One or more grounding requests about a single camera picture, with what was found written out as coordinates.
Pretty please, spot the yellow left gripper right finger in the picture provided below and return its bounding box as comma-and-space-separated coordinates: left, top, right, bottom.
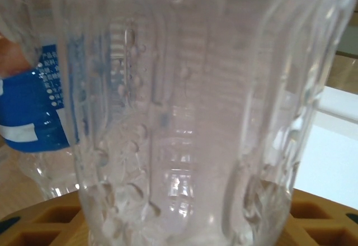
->
279, 187, 358, 246

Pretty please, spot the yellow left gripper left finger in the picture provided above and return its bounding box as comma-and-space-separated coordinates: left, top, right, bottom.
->
0, 192, 92, 246

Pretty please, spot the blue label bottle white cap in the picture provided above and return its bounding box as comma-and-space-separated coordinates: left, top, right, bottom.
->
0, 0, 82, 202

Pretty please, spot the clear unlabelled bottle white cap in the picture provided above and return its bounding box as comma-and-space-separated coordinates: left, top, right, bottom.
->
60, 0, 356, 246

